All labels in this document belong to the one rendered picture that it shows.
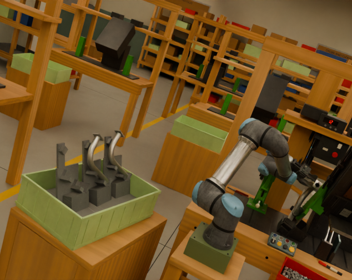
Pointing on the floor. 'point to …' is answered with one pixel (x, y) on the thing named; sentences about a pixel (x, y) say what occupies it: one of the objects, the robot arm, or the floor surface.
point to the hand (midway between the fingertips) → (315, 185)
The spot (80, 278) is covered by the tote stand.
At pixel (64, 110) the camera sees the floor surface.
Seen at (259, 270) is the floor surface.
